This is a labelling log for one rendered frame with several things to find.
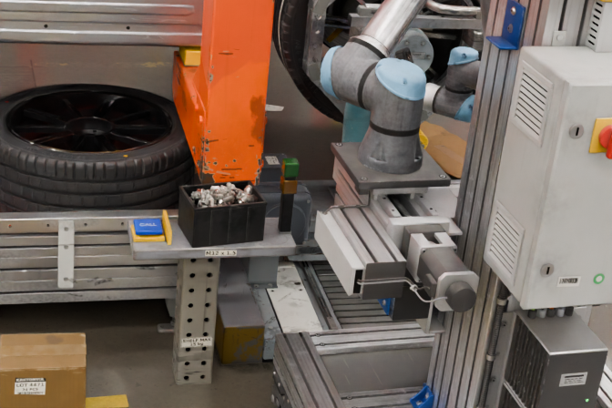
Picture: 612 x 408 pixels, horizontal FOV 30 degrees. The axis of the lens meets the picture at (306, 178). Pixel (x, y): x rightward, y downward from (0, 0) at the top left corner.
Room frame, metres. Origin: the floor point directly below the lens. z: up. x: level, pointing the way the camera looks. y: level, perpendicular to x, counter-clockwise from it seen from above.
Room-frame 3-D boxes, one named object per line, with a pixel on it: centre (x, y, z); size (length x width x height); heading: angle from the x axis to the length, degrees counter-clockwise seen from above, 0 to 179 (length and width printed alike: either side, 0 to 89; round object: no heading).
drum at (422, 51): (3.24, -0.24, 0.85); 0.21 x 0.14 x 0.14; 16
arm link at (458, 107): (2.89, -0.38, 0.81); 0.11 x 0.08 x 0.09; 61
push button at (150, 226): (2.64, 0.40, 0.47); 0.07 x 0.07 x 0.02; 16
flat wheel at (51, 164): (3.25, 0.68, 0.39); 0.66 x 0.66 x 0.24
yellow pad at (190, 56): (3.41, 0.36, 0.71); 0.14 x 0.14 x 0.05; 16
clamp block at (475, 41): (3.15, -0.44, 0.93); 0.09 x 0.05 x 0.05; 16
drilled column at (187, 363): (2.68, 0.26, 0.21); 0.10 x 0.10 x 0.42; 16
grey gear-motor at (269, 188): (3.24, 0.11, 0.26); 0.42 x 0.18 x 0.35; 16
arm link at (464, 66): (2.88, -0.39, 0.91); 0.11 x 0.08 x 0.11; 50
